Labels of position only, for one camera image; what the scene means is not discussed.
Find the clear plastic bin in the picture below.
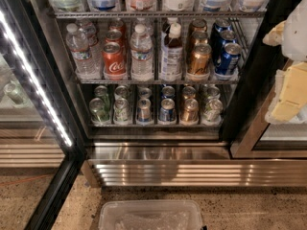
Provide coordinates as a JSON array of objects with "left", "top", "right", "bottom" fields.
[{"left": 98, "top": 199, "right": 203, "bottom": 230}]

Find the silver green can front right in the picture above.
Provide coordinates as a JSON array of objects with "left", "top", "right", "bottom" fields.
[{"left": 203, "top": 99, "right": 223, "bottom": 122}]

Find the blue pepsi can middle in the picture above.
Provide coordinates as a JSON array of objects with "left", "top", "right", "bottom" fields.
[{"left": 212, "top": 30, "right": 237, "bottom": 61}]

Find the white green can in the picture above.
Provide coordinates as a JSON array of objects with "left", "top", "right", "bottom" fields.
[
  {"left": 114, "top": 98, "right": 130, "bottom": 122},
  {"left": 114, "top": 85, "right": 130, "bottom": 100}
]

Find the red coca cola can rear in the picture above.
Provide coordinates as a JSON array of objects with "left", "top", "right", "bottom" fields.
[{"left": 108, "top": 19, "right": 126, "bottom": 34}]

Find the clear water bottle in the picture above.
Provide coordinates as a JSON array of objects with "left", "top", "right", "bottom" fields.
[
  {"left": 130, "top": 24, "right": 154, "bottom": 81},
  {"left": 66, "top": 23, "right": 96, "bottom": 79},
  {"left": 76, "top": 18, "right": 102, "bottom": 69},
  {"left": 132, "top": 17, "right": 154, "bottom": 36}
]

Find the clear water bottle centre rear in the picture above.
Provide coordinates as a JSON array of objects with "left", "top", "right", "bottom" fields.
[{"left": 132, "top": 17, "right": 154, "bottom": 36}]

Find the red coca cola can middle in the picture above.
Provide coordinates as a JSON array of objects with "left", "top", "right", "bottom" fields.
[{"left": 105, "top": 30, "right": 124, "bottom": 47}]

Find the white led light strip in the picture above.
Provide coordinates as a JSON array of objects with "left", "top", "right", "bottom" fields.
[{"left": 0, "top": 11, "right": 73, "bottom": 147}]

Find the upper wire shelf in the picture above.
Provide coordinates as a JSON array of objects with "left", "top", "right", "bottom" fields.
[{"left": 47, "top": 11, "right": 266, "bottom": 19}]

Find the clear water bottle left front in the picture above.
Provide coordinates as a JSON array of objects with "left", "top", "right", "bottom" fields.
[{"left": 66, "top": 23, "right": 96, "bottom": 79}]

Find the blue pepsi can front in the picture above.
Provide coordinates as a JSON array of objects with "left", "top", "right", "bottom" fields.
[{"left": 215, "top": 43, "right": 242, "bottom": 76}]

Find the white green can rear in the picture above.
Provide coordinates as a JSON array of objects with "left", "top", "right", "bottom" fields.
[{"left": 114, "top": 85, "right": 130, "bottom": 100}]

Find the white green can front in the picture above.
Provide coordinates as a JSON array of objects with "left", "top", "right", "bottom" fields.
[{"left": 114, "top": 98, "right": 130, "bottom": 122}]

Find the blue pepsi can rear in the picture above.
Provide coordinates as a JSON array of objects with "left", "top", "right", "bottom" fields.
[{"left": 211, "top": 18, "right": 232, "bottom": 37}]

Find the gold can middle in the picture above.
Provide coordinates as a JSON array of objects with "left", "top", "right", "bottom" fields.
[{"left": 187, "top": 32, "right": 209, "bottom": 51}]

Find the blue silver redbull can rear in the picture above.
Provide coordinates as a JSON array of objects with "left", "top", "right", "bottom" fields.
[{"left": 138, "top": 87, "right": 153, "bottom": 100}]

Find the silver green can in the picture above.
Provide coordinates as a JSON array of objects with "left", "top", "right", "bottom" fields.
[
  {"left": 203, "top": 99, "right": 223, "bottom": 122},
  {"left": 202, "top": 85, "right": 220, "bottom": 102}
]

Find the brown tea bottle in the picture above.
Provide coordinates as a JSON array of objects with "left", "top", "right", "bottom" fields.
[
  {"left": 160, "top": 23, "right": 183, "bottom": 81},
  {"left": 161, "top": 17, "right": 177, "bottom": 39}
]

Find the clear water bottle centre front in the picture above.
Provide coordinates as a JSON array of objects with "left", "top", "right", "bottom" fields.
[{"left": 130, "top": 24, "right": 154, "bottom": 81}]

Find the silver green can rear right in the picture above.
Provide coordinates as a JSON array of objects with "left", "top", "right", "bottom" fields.
[{"left": 202, "top": 85, "right": 220, "bottom": 102}]

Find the green can rear left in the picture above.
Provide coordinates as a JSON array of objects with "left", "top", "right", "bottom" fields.
[{"left": 94, "top": 85, "right": 110, "bottom": 109}]

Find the brown tea bottle rear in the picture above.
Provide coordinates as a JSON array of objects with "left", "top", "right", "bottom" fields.
[{"left": 161, "top": 17, "right": 177, "bottom": 39}]

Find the middle wire shelf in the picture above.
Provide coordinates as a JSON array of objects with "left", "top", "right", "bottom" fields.
[{"left": 75, "top": 79, "right": 239, "bottom": 85}]

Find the green can front left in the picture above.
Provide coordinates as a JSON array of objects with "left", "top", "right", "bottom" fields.
[{"left": 89, "top": 98, "right": 109, "bottom": 122}]

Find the gold can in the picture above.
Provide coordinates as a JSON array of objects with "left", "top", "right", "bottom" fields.
[
  {"left": 187, "top": 32, "right": 209, "bottom": 51},
  {"left": 180, "top": 99, "right": 199, "bottom": 122},
  {"left": 181, "top": 86, "right": 196, "bottom": 101},
  {"left": 188, "top": 19, "right": 207, "bottom": 34}
]

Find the wire shelf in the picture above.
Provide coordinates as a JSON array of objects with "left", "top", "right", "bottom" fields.
[
  {"left": 47, "top": 11, "right": 266, "bottom": 19},
  {"left": 75, "top": 79, "right": 239, "bottom": 85}
]

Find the blue silver redbull can front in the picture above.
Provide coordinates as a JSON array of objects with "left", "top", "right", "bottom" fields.
[{"left": 137, "top": 98, "right": 152, "bottom": 123}]

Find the gold can front middle shelf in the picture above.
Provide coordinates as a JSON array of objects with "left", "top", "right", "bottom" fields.
[{"left": 187, "top": 43, "right": 212, "bottom": 76}]

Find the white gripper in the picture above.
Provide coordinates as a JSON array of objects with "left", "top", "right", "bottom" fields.
[{"left": 262, "top": 0, "right": 307, "bottom": 122}]

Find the blue silver redbull can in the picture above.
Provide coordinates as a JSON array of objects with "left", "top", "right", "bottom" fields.
[
  {"left": 137, "top": 98, "right": 152, "bottom": 123},
  {"left": 138, "top": 87, "right": 153, "bottom": 100}
]

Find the clear water bottle left rear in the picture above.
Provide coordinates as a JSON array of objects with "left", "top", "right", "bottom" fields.
[{"left": 76, "top": 18, "right": 102, "bottom": 69}]

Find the gold can front bottom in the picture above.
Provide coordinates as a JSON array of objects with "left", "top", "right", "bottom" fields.
[{"left": 180, "top": 99, "right": 199, "bottom": 122}]

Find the blue pepsi can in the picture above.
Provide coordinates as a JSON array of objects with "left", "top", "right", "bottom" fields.
[
  {"left": 211, "top": 18, "right": 232, "bottom": 37},
  {"left": 215, "top": 43, "right": 242, "bottom": 76},
  {"left": 212, "top": 30, "right": 237, "bottom": 61}
]

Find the brown tea bottle front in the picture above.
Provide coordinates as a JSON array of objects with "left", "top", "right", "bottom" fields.
[{"left": 160, "top": 23, "right": 183, "bottom": 81}]

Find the red coca cola can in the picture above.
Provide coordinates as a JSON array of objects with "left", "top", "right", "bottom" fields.
[
  {"left": 108, "top": 19, "right": 126, "bottom": 34},
  {"left": 105, "top": 30, "right": 124, "bottom": 47},
  {"left": 103, "top": 42, "right": 126, "bottom": 77}
]

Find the gold can rear bottom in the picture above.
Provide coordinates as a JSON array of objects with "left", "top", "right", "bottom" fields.
[{"left": 181, "top": 86, "right": 196, "bottom": 101}]

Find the red coca cola can front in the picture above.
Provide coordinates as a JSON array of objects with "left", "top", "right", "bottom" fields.
[{"left": 103, "top": 42, "right": 126, "bottom": 77}]

